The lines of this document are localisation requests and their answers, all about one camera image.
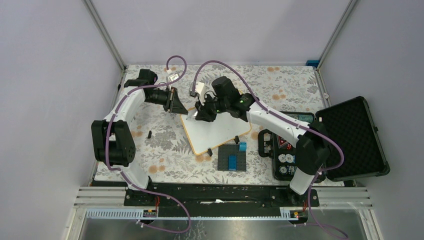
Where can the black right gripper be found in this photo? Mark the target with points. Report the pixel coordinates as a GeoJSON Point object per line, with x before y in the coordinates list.
{"type": "Point", "coordinates": [203, 113]}

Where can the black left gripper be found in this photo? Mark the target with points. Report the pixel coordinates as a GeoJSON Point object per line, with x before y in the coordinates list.
{"type": "Point", "coordinates": [174, 104]}

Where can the yellow framed whiteboard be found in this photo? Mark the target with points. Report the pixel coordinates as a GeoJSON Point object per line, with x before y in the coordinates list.
{"type": "Point", "coordinates": [204, 135]}

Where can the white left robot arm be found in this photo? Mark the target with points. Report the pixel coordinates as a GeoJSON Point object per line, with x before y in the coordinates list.
{"type": "Point", "coordinates": [113, 143]}

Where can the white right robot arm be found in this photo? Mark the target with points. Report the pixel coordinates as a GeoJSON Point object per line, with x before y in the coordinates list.
{"type": "Point", "coordinates": [311, 145]}

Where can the black whiteboard clip foot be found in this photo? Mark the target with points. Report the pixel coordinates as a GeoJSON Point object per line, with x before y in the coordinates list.
{"type": "Point", "coordinates": [236, 139]}
{"type": "Point", "coordinates": [209, 152]}

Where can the dark grey brick baseplate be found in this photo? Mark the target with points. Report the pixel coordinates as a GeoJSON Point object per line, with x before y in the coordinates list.
{"type": "Point", "coordinates": [231, 149]}

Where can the light blue toy brick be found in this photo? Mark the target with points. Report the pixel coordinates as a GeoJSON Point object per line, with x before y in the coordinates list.
{"type": "Point", "coordinates": [242, 146]}

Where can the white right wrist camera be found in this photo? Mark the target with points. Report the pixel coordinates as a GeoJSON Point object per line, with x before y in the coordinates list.
{"type": "Point", "coordinates": [196, 89]}

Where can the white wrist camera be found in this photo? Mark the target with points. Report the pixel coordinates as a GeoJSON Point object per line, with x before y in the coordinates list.
{"type": "Point", "coordinates": [172, 77]}
{"type": "Point", "coordinates": [196, 89]}

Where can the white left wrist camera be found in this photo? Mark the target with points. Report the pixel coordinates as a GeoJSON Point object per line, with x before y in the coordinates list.
{"type": "Point", "coordinates": [172, 77]}

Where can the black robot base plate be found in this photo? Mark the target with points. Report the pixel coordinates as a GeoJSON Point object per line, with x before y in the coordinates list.
{"type": "Point", "coordinates": [217, 200]}

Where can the blue corner bracket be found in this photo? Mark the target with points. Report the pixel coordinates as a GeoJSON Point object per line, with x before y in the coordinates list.
{"type": "Point", "coordinates": [312, 63]}

